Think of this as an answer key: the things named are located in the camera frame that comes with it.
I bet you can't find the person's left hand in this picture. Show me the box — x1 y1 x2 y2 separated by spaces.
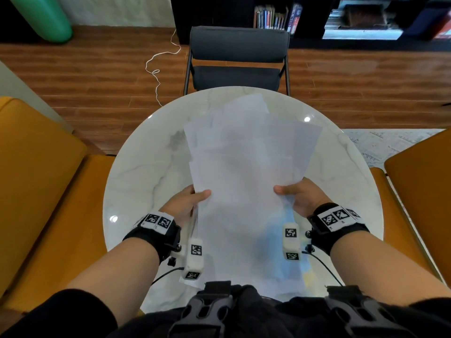
159 184 212 228

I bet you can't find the person's right hand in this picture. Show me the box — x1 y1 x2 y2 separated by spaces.
273 177 333 219

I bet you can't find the stack of white papers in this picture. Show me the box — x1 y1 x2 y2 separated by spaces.
183 93 323 301

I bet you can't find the person's left forearm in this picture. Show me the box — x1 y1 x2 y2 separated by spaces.
67 237 160 326

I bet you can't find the person's right forearm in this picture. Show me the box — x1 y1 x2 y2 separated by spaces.
329 231 451 307

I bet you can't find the person's black clothing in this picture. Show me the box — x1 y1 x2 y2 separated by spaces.
0 281 451 338

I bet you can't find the black wristband with marker tags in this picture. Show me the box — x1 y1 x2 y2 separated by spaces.
122 211 182 264
306 202 370 256

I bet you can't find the white patterned rug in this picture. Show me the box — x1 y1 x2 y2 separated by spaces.
342 128 446 169

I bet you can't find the orange upholstered seat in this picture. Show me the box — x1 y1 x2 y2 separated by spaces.
370 129 451 287
0 96 115 314

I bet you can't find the dark grey chair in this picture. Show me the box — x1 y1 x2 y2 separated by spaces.
183 25 291 97

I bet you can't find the flat stack of magazines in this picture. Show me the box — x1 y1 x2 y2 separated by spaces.
322 4 404 41

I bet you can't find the row of upright books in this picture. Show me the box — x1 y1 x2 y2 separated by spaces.
253 4 303 35

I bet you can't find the black bookshelf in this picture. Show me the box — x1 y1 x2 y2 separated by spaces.
170 0 451 52

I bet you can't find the red and white box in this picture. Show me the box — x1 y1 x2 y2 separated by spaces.
433 19 451 40

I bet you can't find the green plant pot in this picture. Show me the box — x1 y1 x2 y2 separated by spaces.
8 0 74 45

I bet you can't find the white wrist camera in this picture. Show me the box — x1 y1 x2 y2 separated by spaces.
281 223 302 261
168 237 205 280

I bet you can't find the thin black camera cable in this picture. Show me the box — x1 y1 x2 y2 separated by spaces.
302 250 344 287
151 266 185 285

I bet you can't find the white floor cable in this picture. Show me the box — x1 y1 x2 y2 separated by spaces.
145 28 182 108

